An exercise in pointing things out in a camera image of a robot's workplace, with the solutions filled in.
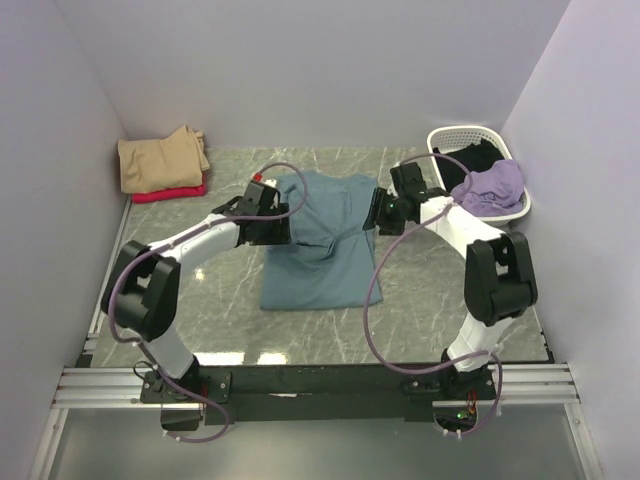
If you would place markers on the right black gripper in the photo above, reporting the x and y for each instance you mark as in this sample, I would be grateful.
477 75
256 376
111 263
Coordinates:
376 214

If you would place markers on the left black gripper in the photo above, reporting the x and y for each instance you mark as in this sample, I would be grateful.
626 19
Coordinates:
281 235

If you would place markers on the blue t shirt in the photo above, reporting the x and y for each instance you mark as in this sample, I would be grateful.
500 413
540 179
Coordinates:
330 260

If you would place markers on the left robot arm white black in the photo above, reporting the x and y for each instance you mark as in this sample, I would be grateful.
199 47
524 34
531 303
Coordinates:
142 291

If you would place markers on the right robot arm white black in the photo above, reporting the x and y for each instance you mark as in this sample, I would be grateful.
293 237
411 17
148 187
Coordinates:
499 279

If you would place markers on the folded pink t shirt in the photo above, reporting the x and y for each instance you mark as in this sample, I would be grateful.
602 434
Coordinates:
169 194

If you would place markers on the folded beige t shirt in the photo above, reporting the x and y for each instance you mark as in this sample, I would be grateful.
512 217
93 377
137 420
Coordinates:
176 161

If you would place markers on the black t shirt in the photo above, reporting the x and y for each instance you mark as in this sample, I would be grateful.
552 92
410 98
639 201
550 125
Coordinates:
478 157

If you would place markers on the purple t shirt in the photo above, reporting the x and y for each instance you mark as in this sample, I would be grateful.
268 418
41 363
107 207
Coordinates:
495 192

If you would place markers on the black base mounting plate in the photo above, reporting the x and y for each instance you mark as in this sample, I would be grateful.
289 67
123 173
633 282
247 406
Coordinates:
305 393

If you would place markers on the aluminium rail frame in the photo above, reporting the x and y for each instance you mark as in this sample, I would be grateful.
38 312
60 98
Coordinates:
99 429

